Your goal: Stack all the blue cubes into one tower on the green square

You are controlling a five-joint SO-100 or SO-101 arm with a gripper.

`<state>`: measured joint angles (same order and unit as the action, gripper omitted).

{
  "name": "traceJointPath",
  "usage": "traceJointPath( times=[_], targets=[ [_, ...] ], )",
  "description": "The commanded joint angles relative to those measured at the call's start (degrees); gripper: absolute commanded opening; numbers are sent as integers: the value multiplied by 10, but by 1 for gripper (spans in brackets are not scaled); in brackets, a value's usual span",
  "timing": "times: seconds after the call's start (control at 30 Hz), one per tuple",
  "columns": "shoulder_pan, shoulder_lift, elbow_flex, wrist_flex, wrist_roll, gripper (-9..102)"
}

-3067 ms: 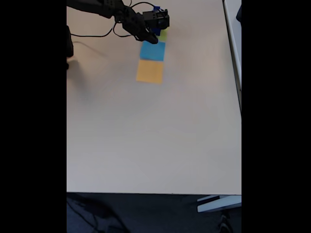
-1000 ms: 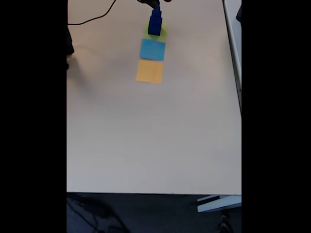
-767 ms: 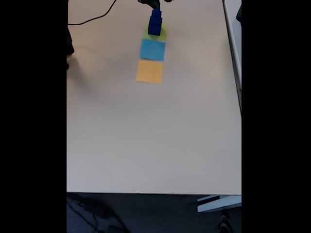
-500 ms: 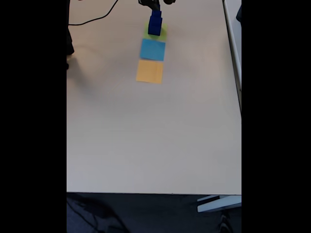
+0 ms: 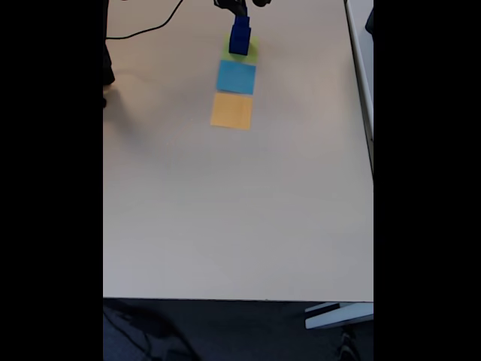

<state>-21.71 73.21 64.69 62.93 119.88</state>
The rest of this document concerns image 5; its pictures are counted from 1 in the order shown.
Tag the white adjacent table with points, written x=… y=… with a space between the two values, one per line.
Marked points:
x=360 y=56

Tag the large blue cube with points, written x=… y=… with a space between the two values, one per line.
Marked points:
x=239 y=44

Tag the orange paper square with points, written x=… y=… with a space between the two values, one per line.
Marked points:
x=231 y=113

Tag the white table foot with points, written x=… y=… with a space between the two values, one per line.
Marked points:
x=338 y=317

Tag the green paper square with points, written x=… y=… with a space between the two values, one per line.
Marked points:
x=255 y=50

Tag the light blue paper square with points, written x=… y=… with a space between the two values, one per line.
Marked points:
x=236 y=77

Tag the small blue cube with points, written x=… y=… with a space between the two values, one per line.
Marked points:
x=242 y=21

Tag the black camera box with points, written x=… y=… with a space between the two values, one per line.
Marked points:
x=263 y=2

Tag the dark object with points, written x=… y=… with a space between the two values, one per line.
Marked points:
x=370 y=20

